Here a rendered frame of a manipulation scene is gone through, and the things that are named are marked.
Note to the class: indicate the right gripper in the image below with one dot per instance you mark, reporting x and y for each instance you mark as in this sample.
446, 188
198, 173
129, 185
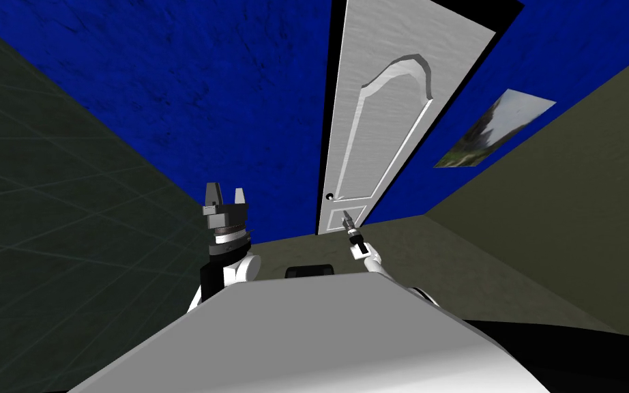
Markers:
350, 225

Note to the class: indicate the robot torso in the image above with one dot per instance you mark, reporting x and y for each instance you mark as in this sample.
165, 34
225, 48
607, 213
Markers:
314, 333

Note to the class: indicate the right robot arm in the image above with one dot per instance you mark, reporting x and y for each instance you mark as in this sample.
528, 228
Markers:
565, 355

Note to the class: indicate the landscape picture on wall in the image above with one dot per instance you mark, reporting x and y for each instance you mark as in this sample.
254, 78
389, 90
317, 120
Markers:
489, 131

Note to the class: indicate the white panelled door leaf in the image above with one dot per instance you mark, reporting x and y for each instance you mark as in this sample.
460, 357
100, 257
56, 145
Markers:
385, 120

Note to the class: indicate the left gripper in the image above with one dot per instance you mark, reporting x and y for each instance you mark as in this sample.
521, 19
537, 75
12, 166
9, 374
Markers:
226, 216

